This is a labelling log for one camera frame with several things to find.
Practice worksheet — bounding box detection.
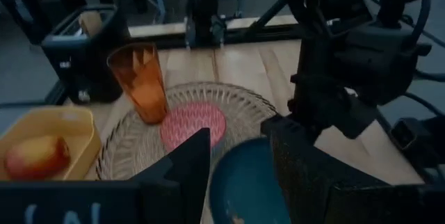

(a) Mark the yellow plastic tray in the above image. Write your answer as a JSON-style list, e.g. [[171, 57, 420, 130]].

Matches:
[[0, 105, 102, 182]]

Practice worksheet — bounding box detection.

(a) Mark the teal ceramic plate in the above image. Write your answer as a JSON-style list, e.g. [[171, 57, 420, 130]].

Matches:
[[209, 136, 293, 224]]

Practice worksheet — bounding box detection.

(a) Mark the black toaster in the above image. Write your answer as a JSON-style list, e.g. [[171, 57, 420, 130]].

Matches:
[[40, 3, 131, 105]]

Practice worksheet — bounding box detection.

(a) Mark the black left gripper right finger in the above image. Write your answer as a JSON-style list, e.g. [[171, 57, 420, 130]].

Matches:
[[260, 114, 445, 224]]

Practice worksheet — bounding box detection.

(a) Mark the black frame post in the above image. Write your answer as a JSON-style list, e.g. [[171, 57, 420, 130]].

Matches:
[[186, 0, 229, 48]]

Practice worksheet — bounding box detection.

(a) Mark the black cable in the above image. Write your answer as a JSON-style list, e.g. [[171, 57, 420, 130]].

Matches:
[[403, 91, 445, 117]]

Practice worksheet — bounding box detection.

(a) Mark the red yellow apple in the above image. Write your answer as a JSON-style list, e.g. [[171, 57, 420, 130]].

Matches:
[[3, 135, 72, 181]]

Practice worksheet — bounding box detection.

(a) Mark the toast bread slice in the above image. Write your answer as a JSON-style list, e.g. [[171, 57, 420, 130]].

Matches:
[[79, 10, 104, 38]]

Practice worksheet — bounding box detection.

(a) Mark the pink patterned round coaster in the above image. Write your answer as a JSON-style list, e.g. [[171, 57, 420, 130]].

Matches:
[[159, 100, 227, 152]]

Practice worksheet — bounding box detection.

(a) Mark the orange faceted plastic tumbler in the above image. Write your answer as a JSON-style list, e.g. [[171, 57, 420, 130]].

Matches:
[[106, 42, 170, 125]]

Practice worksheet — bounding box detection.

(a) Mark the round woven placemat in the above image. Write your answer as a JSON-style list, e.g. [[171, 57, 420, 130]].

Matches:
[[95, 81, 279, 183]]

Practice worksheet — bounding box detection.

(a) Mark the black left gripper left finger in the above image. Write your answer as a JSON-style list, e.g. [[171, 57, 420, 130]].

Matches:
[[0, 128, 211, 224]]

